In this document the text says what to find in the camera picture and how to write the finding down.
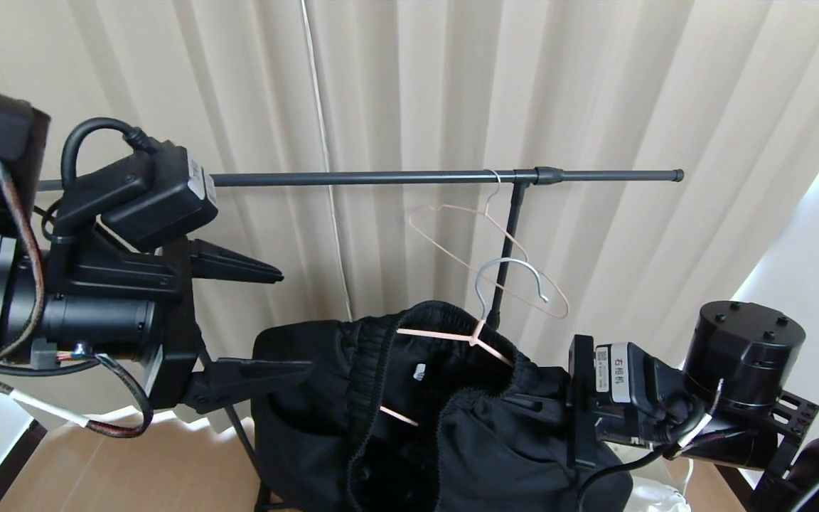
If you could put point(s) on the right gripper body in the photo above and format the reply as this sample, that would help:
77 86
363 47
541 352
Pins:
581 441

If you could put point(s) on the black clothes rack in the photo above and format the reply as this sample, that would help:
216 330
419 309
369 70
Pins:
381 177

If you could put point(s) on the black garment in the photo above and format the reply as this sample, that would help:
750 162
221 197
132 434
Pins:
310 398

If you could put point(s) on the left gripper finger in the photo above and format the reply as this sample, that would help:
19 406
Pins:
232 264
239 380

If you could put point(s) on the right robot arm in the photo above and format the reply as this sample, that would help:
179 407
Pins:
743 348

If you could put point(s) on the beige curtain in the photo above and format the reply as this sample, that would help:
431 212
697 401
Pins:
594 85

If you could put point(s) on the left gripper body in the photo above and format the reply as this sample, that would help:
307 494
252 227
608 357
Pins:
118 320

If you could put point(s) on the white garment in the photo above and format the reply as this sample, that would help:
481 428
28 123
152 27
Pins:
658 498

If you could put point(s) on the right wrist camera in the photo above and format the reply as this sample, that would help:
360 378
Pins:
630 377

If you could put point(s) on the pink clothes hanger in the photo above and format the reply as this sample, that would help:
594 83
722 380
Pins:
498 183
438 334

